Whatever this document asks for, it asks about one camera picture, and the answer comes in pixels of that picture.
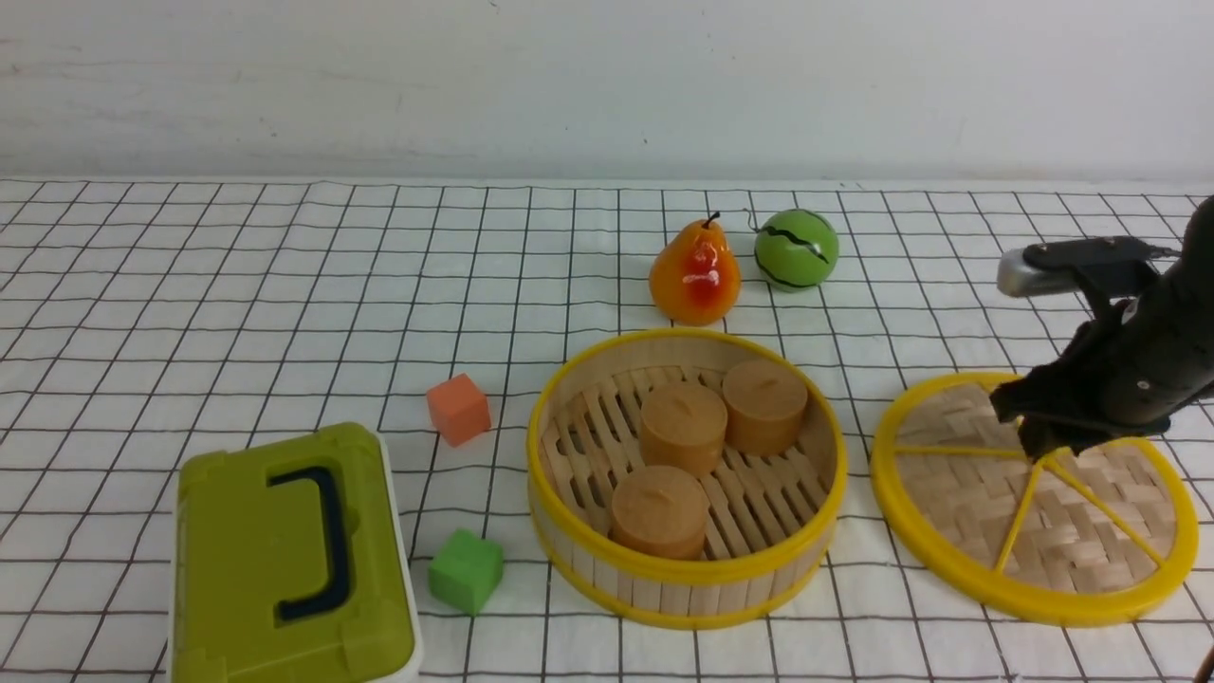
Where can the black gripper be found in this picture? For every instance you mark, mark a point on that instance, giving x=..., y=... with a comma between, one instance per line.
x=1126, y=372

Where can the yellow woven steamer lid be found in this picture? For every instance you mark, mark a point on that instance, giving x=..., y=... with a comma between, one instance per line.
x=1080, y=540

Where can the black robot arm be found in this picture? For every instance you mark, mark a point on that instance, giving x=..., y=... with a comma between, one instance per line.
x=1190, y=276

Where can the bamboo steamer basket yellow rim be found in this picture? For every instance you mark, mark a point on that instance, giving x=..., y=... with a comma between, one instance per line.
x=771, y=518

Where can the brown round bun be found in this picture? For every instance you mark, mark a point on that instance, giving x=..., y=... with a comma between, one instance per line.
x=766, y=404
x=660, y=511
x=683, y=425

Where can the green toy watermelon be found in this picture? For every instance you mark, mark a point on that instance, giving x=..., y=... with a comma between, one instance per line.
x=796, y=249

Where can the orange yellow toy pear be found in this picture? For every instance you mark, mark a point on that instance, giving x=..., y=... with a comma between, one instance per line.
x=695, y=280

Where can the orange foam cube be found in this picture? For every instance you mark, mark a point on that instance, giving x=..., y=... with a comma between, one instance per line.
x=458, y=410

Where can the green foam cube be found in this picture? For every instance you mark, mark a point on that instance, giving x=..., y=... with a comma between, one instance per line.
x=466, y=571

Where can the olive green lidded box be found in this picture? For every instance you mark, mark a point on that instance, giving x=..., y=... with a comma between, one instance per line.
x=290, y=565

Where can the white grid tablecloth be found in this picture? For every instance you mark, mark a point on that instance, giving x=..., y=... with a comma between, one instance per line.
x=142, y=322

